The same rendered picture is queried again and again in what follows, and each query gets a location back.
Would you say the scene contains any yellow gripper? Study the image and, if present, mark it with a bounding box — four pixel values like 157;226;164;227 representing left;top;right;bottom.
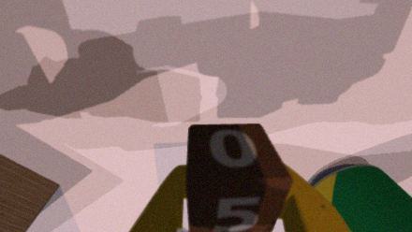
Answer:
129;164;351;232

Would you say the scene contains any green and yellow drink can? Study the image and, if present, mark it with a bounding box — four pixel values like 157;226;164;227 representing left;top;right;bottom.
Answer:
311;164;412;232

